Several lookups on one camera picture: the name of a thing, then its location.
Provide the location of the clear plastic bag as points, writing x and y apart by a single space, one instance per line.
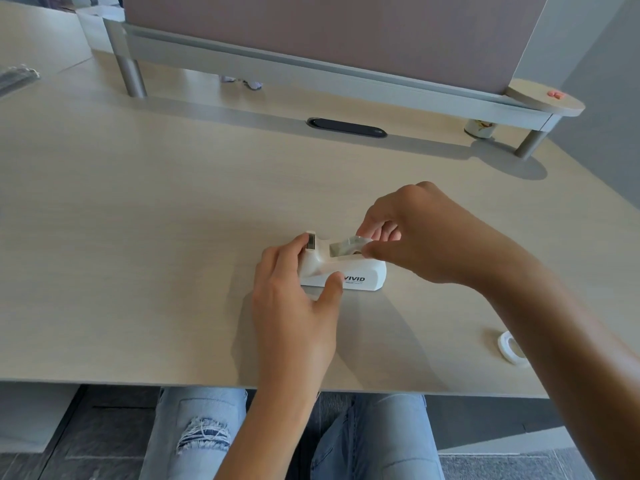
17 79

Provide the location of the person's right forearm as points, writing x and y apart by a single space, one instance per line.
575 354

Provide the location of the person's left thumb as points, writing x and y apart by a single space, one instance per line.
330 292

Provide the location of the person's jeans leg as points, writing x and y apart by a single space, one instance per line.
195 434
385 439

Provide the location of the grey under-desk cabinet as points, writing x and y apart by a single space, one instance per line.
35 414

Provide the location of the person's right thumb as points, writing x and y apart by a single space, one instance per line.
385 257

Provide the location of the clear tape roll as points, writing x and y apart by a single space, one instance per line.
345 246

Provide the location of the person's right hand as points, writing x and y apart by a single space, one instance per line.
435 234

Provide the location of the white tape dispenser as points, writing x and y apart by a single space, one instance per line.
367 275

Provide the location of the small white printed cup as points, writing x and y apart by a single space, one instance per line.
479 128

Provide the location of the mauve desk partition panel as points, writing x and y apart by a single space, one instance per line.
350 29

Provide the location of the person's left jeans leg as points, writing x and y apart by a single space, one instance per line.
195 434

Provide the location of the small pink object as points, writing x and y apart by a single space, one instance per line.
555 94

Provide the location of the person's left hand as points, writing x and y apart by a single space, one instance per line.
287 319

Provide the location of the person's left forearm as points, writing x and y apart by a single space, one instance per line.
265 434

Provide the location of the person's right jeans leg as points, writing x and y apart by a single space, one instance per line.
385 439

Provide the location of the grey metal partition frame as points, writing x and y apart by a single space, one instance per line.
280 69

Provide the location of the white tape roll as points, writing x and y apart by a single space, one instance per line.
506 344

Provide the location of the round wooden shelf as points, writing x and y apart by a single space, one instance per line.
545 102

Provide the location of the small pale object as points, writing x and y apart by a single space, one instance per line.
250 84

